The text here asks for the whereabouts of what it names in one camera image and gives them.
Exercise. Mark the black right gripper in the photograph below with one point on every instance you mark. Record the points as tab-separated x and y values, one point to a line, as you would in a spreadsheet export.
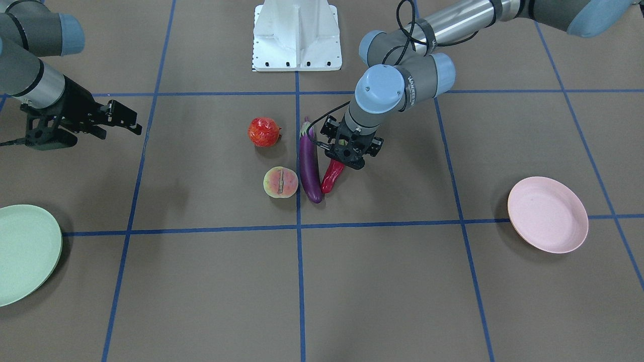
75	104

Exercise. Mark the light green plate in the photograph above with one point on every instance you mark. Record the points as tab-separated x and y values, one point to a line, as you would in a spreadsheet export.
31	246

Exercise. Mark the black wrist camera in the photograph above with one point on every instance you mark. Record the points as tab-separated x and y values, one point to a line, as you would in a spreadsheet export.
330	128
43	130

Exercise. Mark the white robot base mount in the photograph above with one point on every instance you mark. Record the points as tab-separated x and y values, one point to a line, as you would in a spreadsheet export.
294	36

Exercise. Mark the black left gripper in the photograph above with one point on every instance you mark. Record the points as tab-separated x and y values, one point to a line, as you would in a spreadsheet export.
329	127

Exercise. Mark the peach fruit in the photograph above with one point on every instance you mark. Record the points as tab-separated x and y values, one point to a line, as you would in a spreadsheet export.
281	182

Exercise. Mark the purple eggplant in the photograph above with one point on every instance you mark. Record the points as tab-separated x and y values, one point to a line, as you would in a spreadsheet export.
308	163

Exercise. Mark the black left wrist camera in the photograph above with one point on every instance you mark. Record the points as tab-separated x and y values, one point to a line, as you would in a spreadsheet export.
330	128

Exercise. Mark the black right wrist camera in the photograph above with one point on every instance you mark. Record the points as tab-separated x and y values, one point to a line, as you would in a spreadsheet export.
43	130

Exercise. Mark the red pomegranate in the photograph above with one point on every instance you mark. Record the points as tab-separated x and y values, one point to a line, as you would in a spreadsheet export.
264	132

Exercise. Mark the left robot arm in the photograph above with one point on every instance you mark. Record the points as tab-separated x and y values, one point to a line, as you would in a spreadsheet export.
404	66

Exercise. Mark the red chili pepper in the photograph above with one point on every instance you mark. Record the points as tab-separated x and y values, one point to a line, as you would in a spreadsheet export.
332	174

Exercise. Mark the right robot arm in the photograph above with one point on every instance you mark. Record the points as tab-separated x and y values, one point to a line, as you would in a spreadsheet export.
30	32

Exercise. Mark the pink plate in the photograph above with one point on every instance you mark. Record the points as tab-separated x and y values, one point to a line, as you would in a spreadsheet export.
548	215

